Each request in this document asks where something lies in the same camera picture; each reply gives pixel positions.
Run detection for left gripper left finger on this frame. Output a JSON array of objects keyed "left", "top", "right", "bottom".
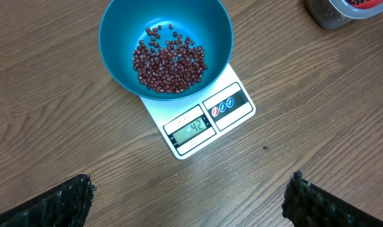
[{"left": 0, "top": 174, "right": 96, "bottom": 227}]

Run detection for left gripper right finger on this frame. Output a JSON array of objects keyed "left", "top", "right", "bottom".
[{"left": 282, "top": 171, "right": 383, "bottom": 227}]

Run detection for red measuring scoop blue handle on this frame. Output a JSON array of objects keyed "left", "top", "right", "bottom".
[{"left": 352, "top": 0, "right": 383, "bottom": 9}]

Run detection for white digital kitchen scale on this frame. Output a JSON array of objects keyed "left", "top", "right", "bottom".
[{"left": 141, "top": 65, "right": 256, "bottom": 160}]

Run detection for red beans in bowl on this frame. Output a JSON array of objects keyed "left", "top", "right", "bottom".
[{"left": 132, "top": 24, "right": 208, "bottom": 94}]

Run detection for blue bowl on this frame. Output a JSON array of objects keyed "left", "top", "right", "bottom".
[{"left": 98, "top": 0, "right": 234, "bottom": 101}]

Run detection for clear plastic container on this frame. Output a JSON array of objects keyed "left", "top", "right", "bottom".
[{"left": 305, "top": 0, "right": 383, "bottom": 30}]

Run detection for red adzuki beans in container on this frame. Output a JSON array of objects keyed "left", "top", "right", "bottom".
[{"left": 347, "top": 0, "right": 368, "bottom": 5}]

